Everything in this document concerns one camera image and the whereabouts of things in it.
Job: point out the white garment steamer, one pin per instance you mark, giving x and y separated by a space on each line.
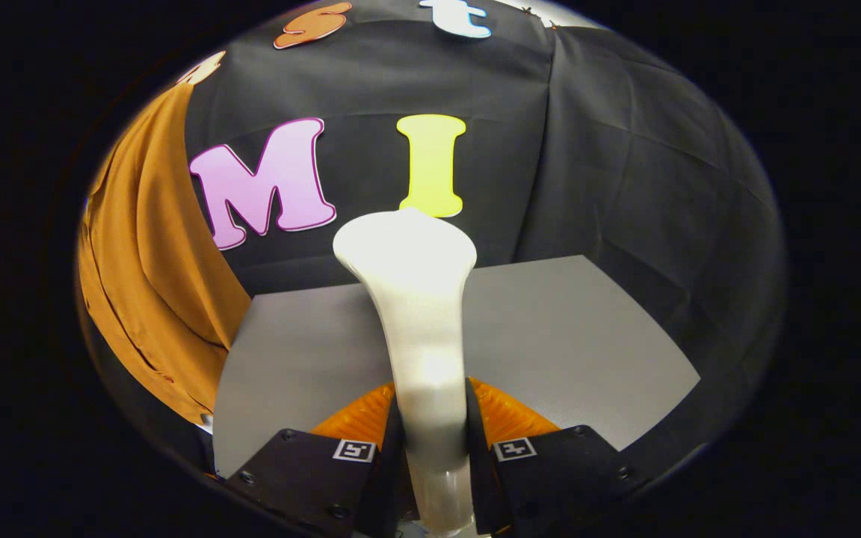
419 314

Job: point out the grey cabinet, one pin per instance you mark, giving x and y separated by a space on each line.
565 336

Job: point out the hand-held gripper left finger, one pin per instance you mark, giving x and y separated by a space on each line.
389 486

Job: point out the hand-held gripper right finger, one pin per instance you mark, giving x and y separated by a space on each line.
479 478

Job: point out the black backdrop cloth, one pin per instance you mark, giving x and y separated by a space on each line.
625 149

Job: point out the brown button shirt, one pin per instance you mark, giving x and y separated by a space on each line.
146 261

